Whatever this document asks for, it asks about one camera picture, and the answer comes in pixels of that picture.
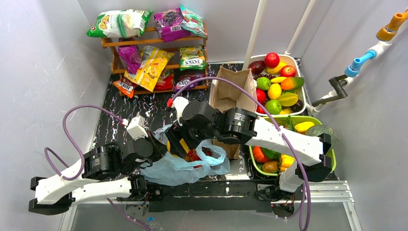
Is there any light blue plastic grocery bag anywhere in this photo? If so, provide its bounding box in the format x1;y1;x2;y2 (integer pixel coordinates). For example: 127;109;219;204
140;140;230;186

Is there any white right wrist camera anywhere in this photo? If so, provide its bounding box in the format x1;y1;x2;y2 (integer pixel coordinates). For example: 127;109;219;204
167;96;189;125

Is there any yellow snack bag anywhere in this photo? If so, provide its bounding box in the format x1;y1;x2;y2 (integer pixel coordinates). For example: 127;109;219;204
124;46;174;92

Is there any green bell pepper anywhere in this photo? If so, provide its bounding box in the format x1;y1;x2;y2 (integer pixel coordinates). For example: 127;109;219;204
261;147;281;160

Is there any purple snack bag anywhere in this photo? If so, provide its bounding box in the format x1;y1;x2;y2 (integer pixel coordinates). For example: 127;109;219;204
154;8;191;42
118;45;141;74

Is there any white pipe left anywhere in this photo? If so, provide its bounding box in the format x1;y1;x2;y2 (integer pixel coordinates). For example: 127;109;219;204
243;0;268;69

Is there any white fruit basket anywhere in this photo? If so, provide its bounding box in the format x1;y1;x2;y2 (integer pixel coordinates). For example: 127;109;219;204
249;54;307;117

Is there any orange tomato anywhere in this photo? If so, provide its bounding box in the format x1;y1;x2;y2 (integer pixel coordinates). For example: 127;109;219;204
252;146;270;164

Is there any yellow bell pepper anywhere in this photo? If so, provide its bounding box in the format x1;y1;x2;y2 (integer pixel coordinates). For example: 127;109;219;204
279;154;295;172

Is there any orange snack bag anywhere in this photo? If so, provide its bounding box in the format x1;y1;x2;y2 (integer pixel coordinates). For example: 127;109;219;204
113;78;137;98

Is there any wooden snack shelf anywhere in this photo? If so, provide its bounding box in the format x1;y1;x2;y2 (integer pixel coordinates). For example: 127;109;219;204
101;27;208;97

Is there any green white chips bag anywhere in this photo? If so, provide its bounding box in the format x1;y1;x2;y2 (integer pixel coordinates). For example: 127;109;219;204
86;9;152;39

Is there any red apple right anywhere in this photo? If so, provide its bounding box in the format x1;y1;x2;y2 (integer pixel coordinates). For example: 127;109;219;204
280;65;296;77

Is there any red apple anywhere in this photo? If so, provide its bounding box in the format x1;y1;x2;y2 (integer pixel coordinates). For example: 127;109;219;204
280;65;296;77
264;52;280;68

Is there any mango orange green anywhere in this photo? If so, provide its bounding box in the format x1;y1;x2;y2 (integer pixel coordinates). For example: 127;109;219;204
280;77;305;90

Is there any green red snack bag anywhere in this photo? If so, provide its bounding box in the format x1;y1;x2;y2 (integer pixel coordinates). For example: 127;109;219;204
179;5;206;38

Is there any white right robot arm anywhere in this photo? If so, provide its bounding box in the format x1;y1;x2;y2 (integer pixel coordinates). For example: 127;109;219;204
165;97;332;193

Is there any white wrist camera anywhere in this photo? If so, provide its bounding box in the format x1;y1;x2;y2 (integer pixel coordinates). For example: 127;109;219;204
167;96;189;125
121;115;148;140

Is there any red cherry bunch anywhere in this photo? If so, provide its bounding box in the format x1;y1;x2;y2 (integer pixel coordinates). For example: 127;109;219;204
184;147;213;163

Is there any green vegetable basket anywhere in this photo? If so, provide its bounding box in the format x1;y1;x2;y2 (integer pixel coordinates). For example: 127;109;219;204
249;115;338;177

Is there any yellow green starfruit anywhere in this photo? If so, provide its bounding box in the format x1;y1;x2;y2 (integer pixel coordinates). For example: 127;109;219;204
277;93;298;107

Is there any purple snack bag top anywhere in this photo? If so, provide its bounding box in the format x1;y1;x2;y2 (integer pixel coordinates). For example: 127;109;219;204
154;8;191;42

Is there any yellow lemon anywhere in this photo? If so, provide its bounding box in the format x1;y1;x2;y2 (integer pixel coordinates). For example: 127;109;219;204
265;61;287;75

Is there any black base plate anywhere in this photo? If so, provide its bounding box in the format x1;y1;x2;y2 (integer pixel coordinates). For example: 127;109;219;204
140;180;288;214

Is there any purple snack bag middle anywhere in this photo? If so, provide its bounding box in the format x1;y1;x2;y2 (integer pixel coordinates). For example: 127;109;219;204
118;45;141;74

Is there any purple Fox's candy bag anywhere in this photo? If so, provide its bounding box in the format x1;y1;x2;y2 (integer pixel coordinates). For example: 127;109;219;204
173;72;205;92

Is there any dark red plum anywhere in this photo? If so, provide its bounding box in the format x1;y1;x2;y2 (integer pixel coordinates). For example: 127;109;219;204
248;60;266;75

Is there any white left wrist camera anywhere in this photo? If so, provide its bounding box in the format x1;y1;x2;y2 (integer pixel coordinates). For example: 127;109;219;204
121;115;148;140

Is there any red apple top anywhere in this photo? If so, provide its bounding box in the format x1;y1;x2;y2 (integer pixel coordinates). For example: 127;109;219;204
264;52;280;68

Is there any green netted melon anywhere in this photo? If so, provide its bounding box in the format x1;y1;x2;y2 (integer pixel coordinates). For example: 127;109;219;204
305;124;340;150

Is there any brown paper bag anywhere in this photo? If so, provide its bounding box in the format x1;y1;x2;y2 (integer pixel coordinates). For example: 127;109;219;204
208;66;258;160

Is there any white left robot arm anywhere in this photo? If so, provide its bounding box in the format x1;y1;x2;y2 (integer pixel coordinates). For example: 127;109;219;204
28;134;167;216

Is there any green Fox's candy bag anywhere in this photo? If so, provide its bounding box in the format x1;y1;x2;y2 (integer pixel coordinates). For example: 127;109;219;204
179;45;207;71

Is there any brown kiwi potato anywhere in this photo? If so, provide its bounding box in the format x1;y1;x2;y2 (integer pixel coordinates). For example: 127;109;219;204
262;160;279;173

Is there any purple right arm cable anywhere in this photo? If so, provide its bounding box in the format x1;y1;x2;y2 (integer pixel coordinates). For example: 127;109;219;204
171;76;312;231

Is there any lime green apple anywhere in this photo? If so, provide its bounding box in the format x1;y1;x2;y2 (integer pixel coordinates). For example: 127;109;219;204
264;99;282;115

